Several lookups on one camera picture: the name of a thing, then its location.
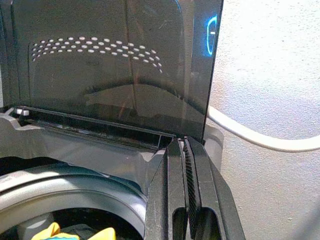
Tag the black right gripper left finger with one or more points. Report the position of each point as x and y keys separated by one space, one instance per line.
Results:
x=160 y=200

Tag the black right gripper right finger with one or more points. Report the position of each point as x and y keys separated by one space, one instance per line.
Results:
x=212 y=190

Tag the grey top-load washing machine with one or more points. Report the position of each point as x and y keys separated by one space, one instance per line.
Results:
x=75 y=170

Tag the yellow cloth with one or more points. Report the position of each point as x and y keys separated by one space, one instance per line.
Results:
x=75 y=232

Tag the dark glass washer lid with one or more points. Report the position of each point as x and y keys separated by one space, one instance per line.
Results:
x=112 y=75

